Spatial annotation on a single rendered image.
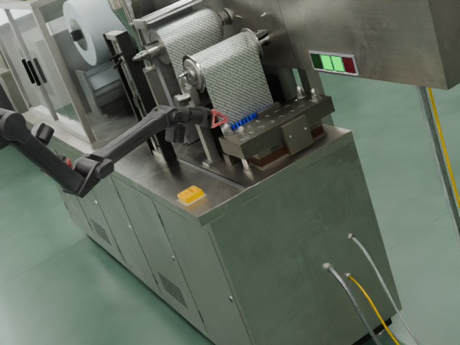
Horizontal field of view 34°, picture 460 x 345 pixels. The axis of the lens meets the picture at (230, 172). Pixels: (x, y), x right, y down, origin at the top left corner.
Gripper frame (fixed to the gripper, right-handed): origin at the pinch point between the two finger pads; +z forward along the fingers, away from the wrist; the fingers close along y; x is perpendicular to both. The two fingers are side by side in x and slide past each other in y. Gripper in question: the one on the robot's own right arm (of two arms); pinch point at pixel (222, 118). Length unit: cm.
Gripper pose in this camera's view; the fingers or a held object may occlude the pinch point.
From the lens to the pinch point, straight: 269.4
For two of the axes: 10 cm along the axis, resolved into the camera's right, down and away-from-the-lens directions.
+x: 1.4, -9.8, -1.5
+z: 8.7, 0.5, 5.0
